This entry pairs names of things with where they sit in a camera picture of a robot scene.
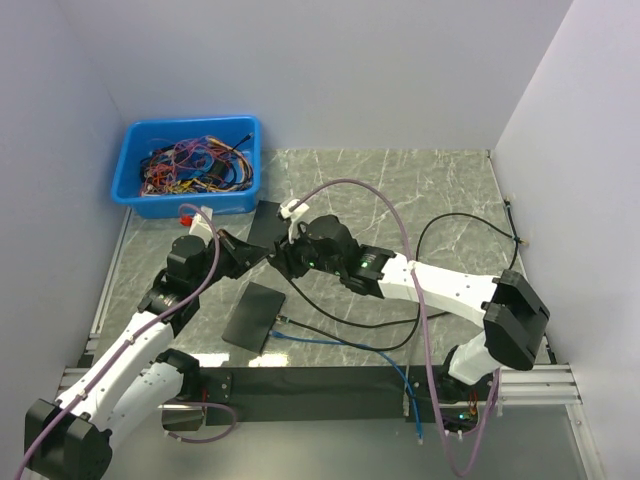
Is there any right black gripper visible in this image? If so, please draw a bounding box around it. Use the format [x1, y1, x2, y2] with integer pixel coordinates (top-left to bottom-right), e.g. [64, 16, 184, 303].
[269, 220, 344, 281]

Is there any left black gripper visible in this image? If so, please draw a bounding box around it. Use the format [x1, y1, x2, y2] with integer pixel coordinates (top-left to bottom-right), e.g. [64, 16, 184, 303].
[191, 228, 270, 294]

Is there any long black ethernet cable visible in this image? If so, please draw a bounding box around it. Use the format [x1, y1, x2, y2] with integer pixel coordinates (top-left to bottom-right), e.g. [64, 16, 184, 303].
[267, 194, 531, 329]

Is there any black network switch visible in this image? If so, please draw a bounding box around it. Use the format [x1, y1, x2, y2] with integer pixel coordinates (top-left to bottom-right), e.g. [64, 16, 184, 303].
[222, 282, 286, 355]
[247, 200, 288, 250]

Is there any black ethernet cable short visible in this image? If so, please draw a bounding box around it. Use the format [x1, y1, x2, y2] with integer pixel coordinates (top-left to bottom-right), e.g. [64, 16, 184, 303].
[277, 302, 419, 353]

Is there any blue ethernet cable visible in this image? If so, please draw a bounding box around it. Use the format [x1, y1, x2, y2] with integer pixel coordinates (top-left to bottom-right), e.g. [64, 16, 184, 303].
[269, 329, 426, 449]

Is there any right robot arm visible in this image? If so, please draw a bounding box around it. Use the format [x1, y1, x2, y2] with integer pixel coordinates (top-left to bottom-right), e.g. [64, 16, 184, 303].
[270, 213, 550, 399]

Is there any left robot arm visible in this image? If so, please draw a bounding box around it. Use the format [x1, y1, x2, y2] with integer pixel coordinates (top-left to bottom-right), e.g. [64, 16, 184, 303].
[18, 230, 268, 479]

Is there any blue plastic bin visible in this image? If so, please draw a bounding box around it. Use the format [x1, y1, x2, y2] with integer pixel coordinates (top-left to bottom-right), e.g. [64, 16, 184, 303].
[111, 115, 261, 219]

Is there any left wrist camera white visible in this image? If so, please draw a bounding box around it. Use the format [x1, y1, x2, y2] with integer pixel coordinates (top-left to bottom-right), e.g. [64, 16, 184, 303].
[179, 205, 213, 244]

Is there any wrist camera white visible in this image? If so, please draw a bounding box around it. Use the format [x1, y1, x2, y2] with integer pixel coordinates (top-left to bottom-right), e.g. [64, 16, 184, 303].
[277, 198, 309, 244]
[179, 205, 213, 244]

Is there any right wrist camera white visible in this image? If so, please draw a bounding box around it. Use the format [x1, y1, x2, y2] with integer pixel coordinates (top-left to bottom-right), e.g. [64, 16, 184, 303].
[277, 198, 309, 244]

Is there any tangled coloured wires bundle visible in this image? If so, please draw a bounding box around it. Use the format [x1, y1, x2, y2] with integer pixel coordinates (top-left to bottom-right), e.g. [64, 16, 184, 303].
[137, 132, 256, 197]

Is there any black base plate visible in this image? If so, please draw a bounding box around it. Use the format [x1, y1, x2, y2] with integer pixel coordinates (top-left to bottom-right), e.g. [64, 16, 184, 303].
[197, 365, 499, 434]

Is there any grey ethernet cable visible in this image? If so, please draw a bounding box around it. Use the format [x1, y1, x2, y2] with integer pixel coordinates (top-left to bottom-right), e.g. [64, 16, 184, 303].
[402, 309, 426, 416]

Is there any aluminium rail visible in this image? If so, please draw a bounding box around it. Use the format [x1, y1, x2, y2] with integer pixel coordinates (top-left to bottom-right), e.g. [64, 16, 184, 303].
[59, 363, 579, 418]

